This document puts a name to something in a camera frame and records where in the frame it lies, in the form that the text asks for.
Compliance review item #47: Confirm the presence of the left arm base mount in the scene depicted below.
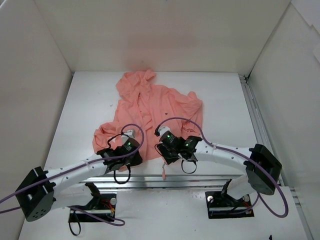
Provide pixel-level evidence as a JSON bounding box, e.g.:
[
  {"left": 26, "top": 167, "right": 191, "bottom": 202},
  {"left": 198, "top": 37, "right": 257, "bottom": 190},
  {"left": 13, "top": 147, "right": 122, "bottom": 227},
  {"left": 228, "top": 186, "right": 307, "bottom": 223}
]
[{"left": 68, "top": 183, "right": 117, "bottom": 237}]

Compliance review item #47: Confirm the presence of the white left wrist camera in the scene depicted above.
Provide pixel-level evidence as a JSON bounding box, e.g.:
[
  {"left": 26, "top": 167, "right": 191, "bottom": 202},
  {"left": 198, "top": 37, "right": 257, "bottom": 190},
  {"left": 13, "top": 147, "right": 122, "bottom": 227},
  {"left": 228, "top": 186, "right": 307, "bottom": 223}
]
[{"left": 120, "top": 129, "right": 136, "bottom": 144}]

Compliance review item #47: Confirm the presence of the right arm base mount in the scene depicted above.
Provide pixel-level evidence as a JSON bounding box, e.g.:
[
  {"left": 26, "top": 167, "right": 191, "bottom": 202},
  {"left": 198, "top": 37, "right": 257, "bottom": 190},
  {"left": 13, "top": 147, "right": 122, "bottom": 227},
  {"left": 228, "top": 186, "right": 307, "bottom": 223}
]
[{"left": 205, "top": 177, "right": 256, "bottom": 220}]

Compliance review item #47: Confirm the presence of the aluminium front rail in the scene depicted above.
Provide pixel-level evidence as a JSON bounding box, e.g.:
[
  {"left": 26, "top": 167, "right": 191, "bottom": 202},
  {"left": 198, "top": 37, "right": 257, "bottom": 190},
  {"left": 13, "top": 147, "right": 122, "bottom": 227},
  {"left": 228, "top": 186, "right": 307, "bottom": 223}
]
[{"left": 59, "top": 173, "right": 251, "bottom": 193}]

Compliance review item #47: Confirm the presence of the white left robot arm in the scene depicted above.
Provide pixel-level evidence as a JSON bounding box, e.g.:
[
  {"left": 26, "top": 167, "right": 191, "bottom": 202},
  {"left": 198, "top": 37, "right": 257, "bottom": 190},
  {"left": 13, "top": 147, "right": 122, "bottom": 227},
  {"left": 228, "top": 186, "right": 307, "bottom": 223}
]
[{"left": 16, "top": 137, "right": 143, "bottom": 222}]

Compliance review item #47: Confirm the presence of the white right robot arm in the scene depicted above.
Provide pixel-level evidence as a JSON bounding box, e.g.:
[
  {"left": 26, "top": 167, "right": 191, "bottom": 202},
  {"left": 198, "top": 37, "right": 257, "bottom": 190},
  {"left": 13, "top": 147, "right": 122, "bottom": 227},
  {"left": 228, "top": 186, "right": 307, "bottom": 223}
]
[{"left": 155, "top": 130, "right": 282, "bottom": 206}]

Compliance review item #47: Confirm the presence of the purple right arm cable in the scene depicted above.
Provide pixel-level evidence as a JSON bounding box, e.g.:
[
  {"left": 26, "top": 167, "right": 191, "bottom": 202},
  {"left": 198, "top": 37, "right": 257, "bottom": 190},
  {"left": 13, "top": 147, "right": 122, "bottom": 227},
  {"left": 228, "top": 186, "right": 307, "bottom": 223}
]
[{"left": 154, "top": 116, "right": 290, "bottom": 217}]

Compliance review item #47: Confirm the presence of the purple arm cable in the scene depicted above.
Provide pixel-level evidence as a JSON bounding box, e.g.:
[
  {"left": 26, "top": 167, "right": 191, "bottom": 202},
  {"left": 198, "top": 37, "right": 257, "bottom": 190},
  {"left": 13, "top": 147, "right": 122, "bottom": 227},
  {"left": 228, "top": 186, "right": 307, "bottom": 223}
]
[
  {"left": 154, "top": 116, "right": 290, "bottom": 217},
  {"left": 0, "top": 123, "right": 145, "bottom": 227}
]

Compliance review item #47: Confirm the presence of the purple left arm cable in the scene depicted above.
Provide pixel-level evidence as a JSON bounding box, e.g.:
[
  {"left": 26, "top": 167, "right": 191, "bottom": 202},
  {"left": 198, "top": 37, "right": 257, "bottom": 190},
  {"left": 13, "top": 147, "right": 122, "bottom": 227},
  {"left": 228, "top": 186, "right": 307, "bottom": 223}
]
[{"left": 0, "top": 123, "right": 145, "bottom": 227}]

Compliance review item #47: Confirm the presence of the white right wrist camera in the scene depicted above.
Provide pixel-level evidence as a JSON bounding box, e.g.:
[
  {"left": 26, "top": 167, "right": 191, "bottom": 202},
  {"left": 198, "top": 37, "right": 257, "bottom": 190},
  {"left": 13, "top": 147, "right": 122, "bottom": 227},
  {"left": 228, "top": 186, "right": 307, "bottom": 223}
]
[{"left": 154, "top": 126, "right": 172, "bottom": 142}]

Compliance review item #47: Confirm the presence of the salmon pink zip jacket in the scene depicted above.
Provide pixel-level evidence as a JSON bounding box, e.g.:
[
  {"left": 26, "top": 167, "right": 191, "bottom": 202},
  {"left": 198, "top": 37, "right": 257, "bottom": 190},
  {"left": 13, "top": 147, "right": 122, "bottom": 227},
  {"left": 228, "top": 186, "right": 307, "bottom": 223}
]
[{"left": 91, "top": 68, "right": 204, "bottom": 180}]

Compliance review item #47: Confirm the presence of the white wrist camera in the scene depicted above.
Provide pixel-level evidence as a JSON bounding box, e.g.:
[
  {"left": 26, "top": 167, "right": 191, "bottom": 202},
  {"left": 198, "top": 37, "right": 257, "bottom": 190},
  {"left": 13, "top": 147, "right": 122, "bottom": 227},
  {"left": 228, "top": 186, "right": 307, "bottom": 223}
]
[
  {"left": 154, "top": 126, "right": 172, "bottom": 142},
  {"left": 120, "top": 129, "right": 136, "bottom": 144}
]

